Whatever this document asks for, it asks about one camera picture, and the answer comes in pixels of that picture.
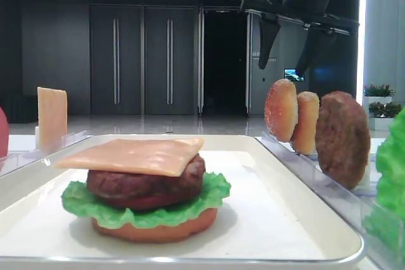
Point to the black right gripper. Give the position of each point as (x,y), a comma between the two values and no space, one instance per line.
(318,40)

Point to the sesame top bun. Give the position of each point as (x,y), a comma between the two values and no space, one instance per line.
(281,110)

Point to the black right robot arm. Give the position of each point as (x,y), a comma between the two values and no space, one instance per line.
(306,6)

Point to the standing brown meat patty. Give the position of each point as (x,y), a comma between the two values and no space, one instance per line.
(342,139)

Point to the orange cheese slice on burger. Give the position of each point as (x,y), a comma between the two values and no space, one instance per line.
(146,157)

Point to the green lettuce leaf on burger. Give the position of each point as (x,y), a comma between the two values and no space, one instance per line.
(77,200)

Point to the standing green lettuce leaf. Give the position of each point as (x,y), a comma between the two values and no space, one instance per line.
(390,169)

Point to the brown meat patty on burger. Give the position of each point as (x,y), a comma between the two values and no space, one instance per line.
(110,185)

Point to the standing orange cheese slice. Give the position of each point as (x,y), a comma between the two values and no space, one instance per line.
(52,116)

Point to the standing red tomato slice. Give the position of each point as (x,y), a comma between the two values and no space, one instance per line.
(4,134)

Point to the white planter with plants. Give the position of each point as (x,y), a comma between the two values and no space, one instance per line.
(382,115)
(377,93)

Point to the lower white planter with plants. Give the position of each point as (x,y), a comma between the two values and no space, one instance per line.
(382,115)

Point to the dark double door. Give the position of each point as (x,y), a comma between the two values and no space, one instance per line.
(143,60)

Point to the bottom bun of burger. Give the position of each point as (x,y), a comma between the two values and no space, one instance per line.
(161,234)

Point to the small wall screen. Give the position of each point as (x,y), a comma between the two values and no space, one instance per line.
(291,75)

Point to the right long clear rail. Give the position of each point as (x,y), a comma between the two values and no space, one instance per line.
(353,205)

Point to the long clear rail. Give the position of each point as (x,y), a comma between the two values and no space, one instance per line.
(24,149)
(353,205)

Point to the left long clear rail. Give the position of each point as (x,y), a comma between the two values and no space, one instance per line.
(24,149)

